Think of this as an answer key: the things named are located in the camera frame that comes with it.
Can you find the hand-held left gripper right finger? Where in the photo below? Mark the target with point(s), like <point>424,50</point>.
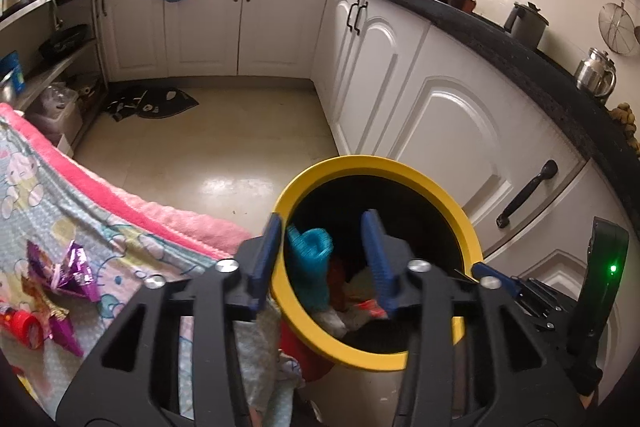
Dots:
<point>380,267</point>

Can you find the purple snack packet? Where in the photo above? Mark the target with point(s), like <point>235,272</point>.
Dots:
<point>62,329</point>
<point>75,272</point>

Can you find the white plastic bag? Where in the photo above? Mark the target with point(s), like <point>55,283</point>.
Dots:
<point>350,322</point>

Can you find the red mesh bow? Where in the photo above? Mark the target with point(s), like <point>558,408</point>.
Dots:
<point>339,282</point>

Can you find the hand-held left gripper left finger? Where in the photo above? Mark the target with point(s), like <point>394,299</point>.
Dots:
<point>265,267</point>

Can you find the grey metal kettle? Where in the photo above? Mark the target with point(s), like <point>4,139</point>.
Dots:
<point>525,27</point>

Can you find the black frying pan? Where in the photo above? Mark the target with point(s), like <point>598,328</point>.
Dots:
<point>65,41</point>

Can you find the blue tin can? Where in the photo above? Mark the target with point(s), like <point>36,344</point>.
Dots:
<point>12,72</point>

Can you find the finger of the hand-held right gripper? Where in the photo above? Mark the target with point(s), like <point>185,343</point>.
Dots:
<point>505,279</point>

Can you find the steel kitchen shelf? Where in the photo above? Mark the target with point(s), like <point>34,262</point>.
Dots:
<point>50,71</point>

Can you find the white kitchen cabinets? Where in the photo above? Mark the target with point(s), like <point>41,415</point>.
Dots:
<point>440,117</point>

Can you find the pink fleece blanket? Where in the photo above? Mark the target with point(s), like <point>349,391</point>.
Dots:
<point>150,217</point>

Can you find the brown root vegetables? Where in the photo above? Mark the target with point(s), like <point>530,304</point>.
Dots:
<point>627,127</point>

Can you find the shiny steel kettle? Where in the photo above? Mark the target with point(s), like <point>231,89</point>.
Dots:
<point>595,74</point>

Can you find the light blue cartoon printed blanket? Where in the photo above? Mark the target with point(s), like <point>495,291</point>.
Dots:
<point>125,262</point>

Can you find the black stone countertop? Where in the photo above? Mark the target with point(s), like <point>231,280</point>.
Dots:
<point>500,47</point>

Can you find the red plastic bottle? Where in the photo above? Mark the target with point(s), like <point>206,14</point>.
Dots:
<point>27,329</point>

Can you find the dark floor mat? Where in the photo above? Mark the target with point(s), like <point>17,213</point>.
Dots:
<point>150,103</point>

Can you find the clear plastic storage box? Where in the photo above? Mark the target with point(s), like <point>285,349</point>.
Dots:
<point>52,112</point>

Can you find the red snack packet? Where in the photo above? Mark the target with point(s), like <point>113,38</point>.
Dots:
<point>370,306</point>

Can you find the blue cloth roll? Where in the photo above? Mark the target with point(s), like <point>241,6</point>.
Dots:
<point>310,257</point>

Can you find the yellow rimmed bin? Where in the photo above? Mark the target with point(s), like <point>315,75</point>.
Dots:
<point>375,167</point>

